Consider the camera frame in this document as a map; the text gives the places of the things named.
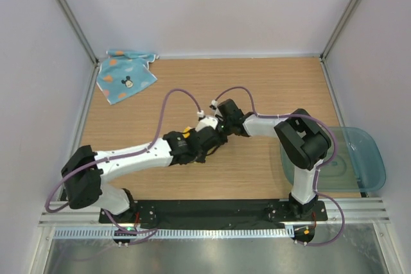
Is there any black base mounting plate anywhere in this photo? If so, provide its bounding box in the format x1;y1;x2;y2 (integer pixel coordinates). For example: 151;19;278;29
112;199;328;225

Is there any white slotted cable duct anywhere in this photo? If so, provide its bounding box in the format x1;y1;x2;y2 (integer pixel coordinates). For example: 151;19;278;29
53;226;294;240

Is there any teal transparent plastic tub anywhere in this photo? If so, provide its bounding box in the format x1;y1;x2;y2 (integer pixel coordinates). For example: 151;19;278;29
279;126;387;193

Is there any blue cartoon mouse towel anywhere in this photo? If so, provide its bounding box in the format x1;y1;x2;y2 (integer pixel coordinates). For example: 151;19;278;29
96;49;158;105

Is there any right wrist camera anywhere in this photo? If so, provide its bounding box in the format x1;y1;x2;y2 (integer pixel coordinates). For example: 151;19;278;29
214;99;244;121

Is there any yellow green crocodile towel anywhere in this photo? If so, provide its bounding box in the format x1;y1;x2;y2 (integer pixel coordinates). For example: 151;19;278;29
182;126;192;138

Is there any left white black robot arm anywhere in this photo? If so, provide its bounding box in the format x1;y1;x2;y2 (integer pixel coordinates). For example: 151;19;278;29
62;126;227;223

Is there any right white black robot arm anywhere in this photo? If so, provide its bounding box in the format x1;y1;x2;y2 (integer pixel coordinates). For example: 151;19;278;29
215;107;331;220

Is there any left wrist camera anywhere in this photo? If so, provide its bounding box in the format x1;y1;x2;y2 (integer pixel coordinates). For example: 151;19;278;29
195;116;218;132

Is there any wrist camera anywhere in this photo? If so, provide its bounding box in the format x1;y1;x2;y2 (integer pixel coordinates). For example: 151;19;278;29
214;99;244;121
195;116;218;132

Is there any aluminium frame rail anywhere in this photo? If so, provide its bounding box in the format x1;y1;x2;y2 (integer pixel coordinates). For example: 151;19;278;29
38;199;391;227

